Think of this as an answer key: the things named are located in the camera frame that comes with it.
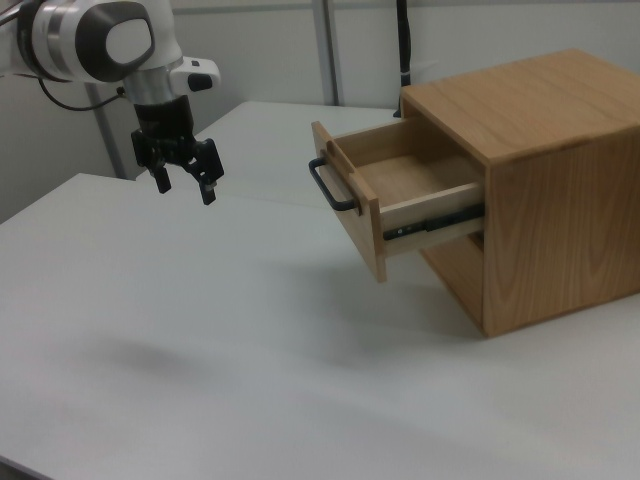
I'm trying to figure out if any wooden drawer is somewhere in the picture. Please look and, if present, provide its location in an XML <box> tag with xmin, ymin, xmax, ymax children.
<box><xmin>310</xmin><ymin>115</ymin><xmax>486</xmax><ymax>284</ymax></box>

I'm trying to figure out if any black metal drawer handle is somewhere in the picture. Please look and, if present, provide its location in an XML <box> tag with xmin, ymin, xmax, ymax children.
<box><xmin>307</xmin><ymin>156</ymin><xmax>359</xmax><ymax>212</ymax></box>

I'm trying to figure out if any black stand pole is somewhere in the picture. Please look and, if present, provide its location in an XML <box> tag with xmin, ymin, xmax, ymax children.
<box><xmin>394</xmin><ymin>0</ymin><xmax>415</xmax><ymax>119</ymax></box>

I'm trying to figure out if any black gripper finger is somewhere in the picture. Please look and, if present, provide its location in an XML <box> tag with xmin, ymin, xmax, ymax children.
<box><xmin>197</xmin><ymin>172</ymin><xmax>222</xmax><ymax>207</ymax></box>
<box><xmin>151</xmin><ymin>166</ymin><xmax>173</xmax><ymax>195</ymax></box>

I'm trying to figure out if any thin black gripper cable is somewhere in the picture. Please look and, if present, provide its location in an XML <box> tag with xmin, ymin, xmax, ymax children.
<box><xmin>37</xmin><ymin>77</ymin><xmax>126</xmax><ymax>111</ymax></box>

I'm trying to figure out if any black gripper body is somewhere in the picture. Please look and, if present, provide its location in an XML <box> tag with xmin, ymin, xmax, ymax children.
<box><xmin>130</xmin><ymin>96</ymin><xmax>225</xmax><ymax>182</ymax></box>

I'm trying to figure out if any wooden cabinet box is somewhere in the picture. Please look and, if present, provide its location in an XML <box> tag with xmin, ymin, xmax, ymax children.
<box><xmin>399</xmin><ymin>48</ymin><xmax>640</xmax><ymax>339</ymax></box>

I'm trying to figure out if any grey partition post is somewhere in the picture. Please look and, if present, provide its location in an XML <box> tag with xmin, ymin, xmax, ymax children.
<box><xmin>317</xmin><ymin>0</ymin><xmax>347</xmax><ymax>107</ymax></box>
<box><xmin>83</xmin><ymin>83</ymin><xmax>127</xmax><ymax>180</ymax></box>

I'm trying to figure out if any black metal drawer slide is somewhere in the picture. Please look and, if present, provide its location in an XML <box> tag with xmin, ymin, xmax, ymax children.
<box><xmin>383</xmin><ymin>201</ymin><xmax>486</xmax><ymax>242</ymax></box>

